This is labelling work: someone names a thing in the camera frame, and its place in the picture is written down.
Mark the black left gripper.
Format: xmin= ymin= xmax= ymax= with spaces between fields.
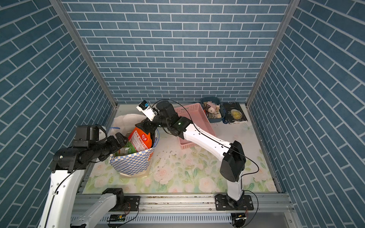
xmin=90 ymin=130 xmax=130 ymax=158

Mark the orange condiment packet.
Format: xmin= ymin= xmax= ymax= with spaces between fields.
xmin=127 ymin=127 xmax=153 ymax=154

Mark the small green condiment packet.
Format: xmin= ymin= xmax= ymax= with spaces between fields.
xmin=115 ymin=142 xmax=137 ymax=156

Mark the blue checkered paper bag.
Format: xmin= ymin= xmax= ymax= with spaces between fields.
xmin=109 ymin=114 xmax=160 ymax=178

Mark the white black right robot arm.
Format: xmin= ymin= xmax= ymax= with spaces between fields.
xmin=136 ymin=99 xmax=248 ymax=203

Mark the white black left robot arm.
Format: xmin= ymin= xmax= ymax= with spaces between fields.
xmin=39 ymin=124 xmax=128 ymax=228

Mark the pink perforated plastic basket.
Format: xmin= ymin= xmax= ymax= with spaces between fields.
xmin=173 ymin=102 xmax=217 ymax=150

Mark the pink paper roll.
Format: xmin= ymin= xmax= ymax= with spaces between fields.
xmin=206 ymin=101 xmax=217 ymax=114

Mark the dark teal storage bin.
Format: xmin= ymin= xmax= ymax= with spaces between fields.
xmin=201 ymin=97 xmax=225 ymax=123

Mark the floral table mat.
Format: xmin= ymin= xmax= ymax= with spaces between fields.
xmin=82 ymin=122 xmax=277 ymax=194

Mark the black book with yellow picture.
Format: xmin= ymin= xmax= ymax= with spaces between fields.
xmin=222 ymin=102 xmax=248 ymax=124

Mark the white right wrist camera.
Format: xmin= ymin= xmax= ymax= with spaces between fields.
xmin=136 ymin=100 xmax=157 ymax=121

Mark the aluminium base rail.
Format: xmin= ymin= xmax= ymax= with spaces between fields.
xmin=97 ymin=191 xmax=301 ymax=228

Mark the aluminium corner post left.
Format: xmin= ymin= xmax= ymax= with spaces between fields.
xmin=49 ymin=0 xmax=118 ymax=108

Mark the aluminium corner post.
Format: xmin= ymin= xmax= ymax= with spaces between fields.
xmin=49 ymin=0 xmax=118 ymax=108
xmin=246 ymin=0 xmax=301 ymax=108

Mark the aluminium corner post right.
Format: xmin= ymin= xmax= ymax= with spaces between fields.
xmin=246 ymin=0 xmax=301 ymax=108

